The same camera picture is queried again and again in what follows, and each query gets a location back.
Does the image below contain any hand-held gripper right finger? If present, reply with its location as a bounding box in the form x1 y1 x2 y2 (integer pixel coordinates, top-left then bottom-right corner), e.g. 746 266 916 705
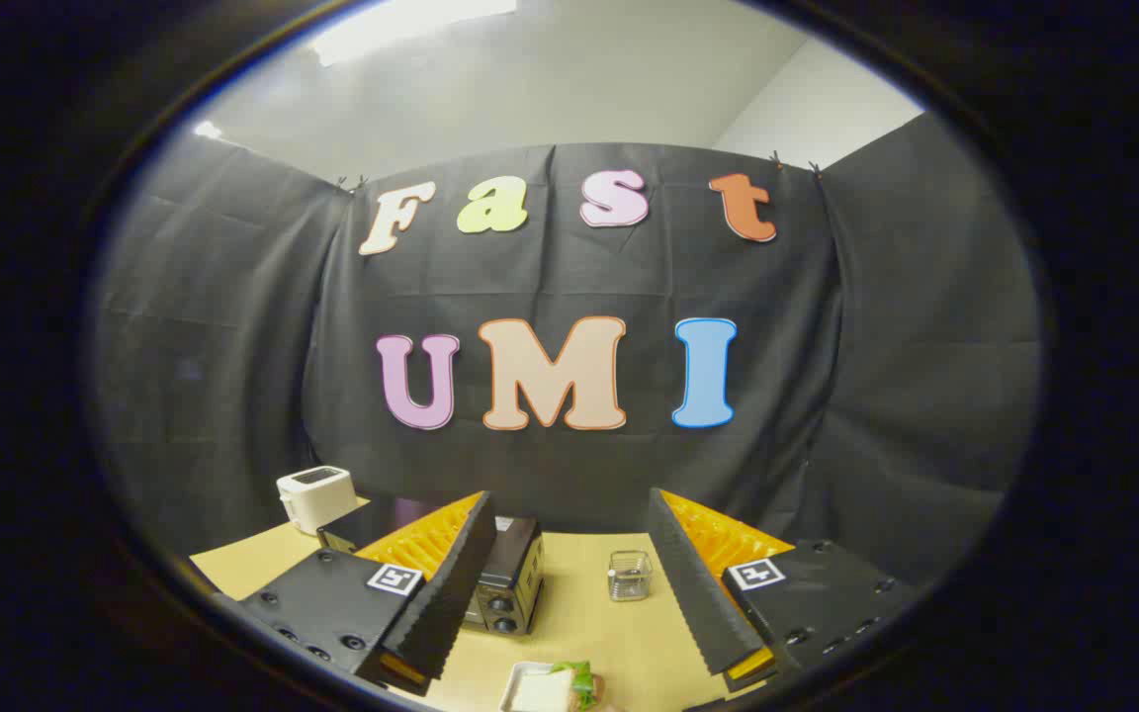
647 487 917 693

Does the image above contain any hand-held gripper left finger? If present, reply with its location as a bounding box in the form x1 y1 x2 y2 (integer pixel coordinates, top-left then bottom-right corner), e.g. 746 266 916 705
233 489 498 696

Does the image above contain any black toaster oven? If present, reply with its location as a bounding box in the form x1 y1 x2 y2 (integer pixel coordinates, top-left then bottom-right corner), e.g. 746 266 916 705
317 497 546 636

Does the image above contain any lettuce sandwich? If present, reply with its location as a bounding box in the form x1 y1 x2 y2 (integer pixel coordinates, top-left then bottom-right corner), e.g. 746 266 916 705
542 661 622 712

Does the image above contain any white bread toaster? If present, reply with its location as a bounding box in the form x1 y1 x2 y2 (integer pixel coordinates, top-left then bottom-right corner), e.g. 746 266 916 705
276 465 359 537

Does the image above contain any white plastic tray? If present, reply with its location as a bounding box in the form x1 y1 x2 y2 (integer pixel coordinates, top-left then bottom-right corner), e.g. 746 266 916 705
498 661 570 712

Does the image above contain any black backdrop cloth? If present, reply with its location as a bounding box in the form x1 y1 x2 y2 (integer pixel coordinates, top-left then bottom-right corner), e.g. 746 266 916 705
90 111 1043 594

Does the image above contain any metal wire basket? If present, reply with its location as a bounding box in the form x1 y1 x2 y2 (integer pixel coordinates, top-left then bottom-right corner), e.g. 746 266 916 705
607 550 654 603

